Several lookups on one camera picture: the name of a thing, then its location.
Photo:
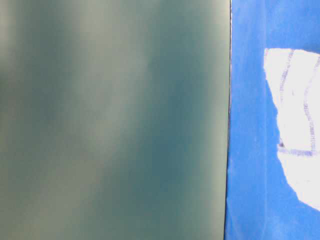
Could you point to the white towel with blue stitching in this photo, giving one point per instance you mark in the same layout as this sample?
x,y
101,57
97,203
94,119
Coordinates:
x,y
293,76

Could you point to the blue cloth mat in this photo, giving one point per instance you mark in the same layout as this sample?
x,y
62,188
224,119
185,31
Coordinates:
x,y
260,205

